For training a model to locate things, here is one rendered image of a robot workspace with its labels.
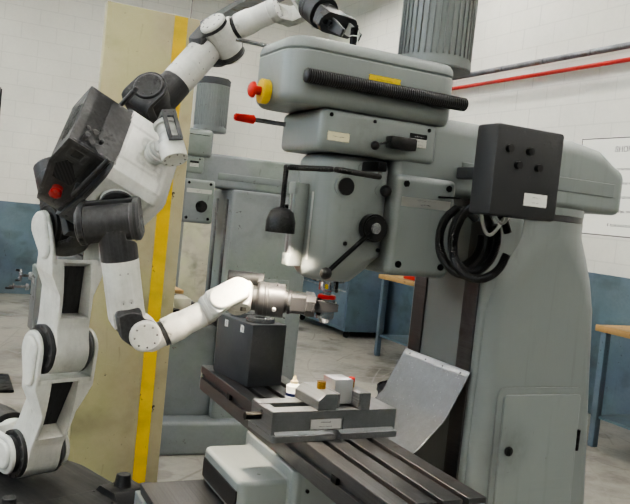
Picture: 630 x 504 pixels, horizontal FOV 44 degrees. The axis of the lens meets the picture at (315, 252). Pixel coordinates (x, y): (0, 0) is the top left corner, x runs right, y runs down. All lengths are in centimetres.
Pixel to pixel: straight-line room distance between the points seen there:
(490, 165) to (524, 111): 625
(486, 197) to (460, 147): 29
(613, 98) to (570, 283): 509
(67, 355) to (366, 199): 96
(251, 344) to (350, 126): 76
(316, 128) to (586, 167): 86
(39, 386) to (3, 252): 857
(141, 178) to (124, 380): 185
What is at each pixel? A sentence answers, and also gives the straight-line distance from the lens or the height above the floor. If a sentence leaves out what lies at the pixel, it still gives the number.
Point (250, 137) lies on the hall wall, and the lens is 1155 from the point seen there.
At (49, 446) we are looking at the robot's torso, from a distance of 247.
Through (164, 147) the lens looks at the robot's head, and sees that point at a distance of 195.
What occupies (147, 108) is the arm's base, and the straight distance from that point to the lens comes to 212.
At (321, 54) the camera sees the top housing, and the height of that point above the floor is 185.
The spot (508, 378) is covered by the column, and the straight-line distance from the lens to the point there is 215.
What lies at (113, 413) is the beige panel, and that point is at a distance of 373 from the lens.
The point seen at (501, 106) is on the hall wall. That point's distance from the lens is 835.
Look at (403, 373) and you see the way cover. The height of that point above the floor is 104.
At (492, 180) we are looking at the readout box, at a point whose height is 159.
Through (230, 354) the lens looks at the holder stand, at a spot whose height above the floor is 102.
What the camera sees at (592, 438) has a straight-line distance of 606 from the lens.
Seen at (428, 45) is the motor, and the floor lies 194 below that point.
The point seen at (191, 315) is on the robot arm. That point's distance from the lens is 197.
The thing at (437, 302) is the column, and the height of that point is 126.
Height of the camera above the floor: 148
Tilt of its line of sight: 3 degrees down
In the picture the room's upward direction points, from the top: 6 degrees clockwise
